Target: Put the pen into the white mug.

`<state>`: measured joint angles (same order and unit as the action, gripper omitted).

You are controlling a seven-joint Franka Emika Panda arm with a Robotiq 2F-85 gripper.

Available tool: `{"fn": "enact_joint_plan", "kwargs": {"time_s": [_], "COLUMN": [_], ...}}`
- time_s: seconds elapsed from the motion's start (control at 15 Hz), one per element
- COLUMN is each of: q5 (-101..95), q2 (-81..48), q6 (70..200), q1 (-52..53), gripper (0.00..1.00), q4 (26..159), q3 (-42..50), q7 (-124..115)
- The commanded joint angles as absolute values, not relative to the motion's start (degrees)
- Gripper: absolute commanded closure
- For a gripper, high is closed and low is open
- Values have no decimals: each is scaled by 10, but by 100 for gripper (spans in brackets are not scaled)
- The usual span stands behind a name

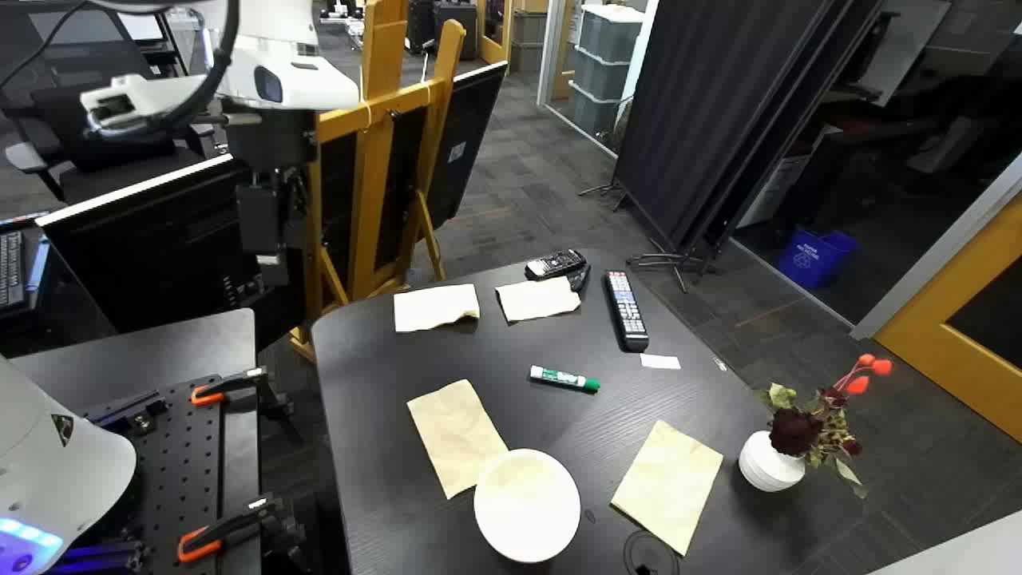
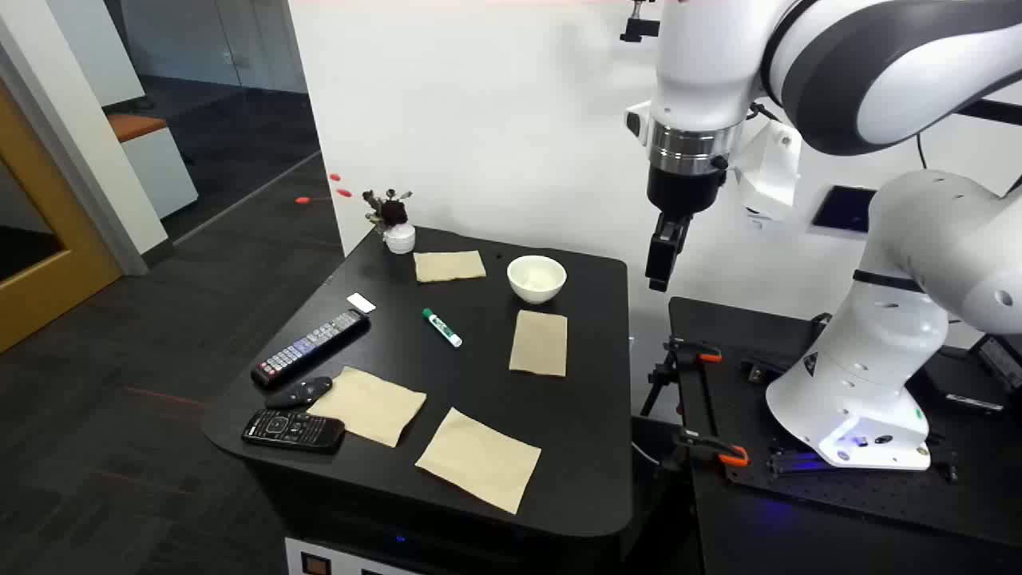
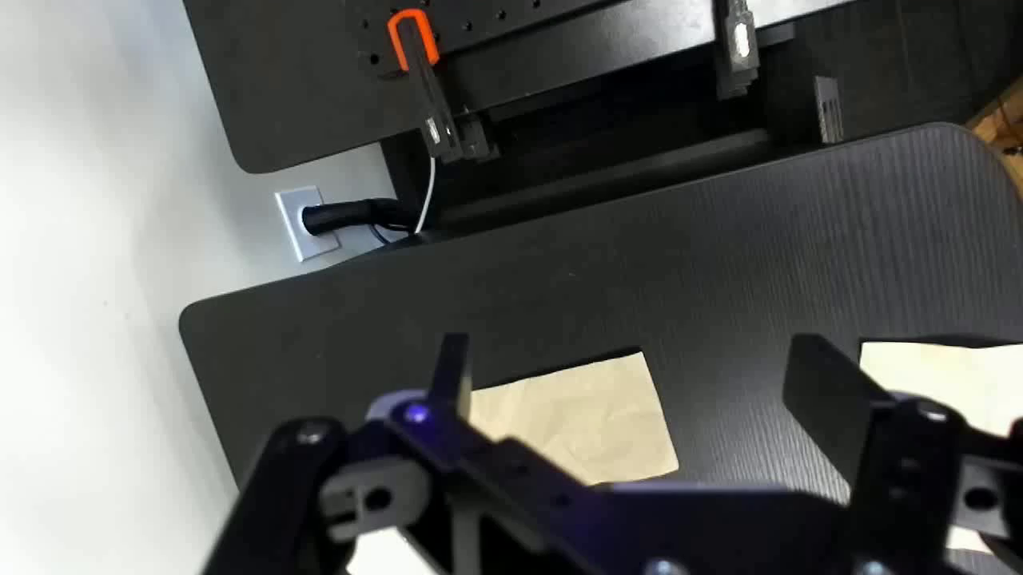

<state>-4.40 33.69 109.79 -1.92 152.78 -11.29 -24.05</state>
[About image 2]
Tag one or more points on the tan cloth near cup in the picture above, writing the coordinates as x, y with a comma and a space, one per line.
449, 265

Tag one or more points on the tan cloth front left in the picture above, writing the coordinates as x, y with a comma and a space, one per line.
367, 407

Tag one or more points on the small black remote control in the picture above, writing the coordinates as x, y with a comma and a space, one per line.
301, 394

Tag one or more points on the small white eraser block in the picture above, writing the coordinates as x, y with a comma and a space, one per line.
361, 306

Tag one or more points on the black rounded table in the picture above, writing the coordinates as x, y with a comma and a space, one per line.
555, 427

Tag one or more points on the white bench with orange cushion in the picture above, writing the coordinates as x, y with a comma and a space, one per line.
155, 162

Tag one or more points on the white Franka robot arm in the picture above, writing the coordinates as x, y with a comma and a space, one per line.
926, 243

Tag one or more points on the wide black remote control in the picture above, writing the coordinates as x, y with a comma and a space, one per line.
292, 430

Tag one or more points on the white ceramic bowl mug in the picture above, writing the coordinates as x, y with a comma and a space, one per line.
534, 280

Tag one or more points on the tan cloth by bowl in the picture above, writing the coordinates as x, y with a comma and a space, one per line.
538, 343

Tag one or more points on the wooden door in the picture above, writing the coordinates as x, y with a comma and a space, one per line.
44, 243

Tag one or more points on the green and white marker pen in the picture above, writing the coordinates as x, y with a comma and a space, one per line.
442, 328

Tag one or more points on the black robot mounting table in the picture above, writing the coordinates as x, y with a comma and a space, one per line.
851, 513

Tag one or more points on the dark wall screen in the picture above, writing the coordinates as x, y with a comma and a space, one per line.
845, 208

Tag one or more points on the long remote with coloured buttons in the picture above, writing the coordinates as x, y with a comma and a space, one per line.
309, 350

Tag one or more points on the black overhead camera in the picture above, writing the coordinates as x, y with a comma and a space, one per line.
641, 21

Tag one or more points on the small white vase with plant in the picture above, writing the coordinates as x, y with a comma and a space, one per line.
396, 230

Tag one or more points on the tan cloth front right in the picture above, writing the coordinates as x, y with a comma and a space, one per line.
481, 462

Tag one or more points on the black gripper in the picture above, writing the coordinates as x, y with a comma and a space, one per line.
687, 192

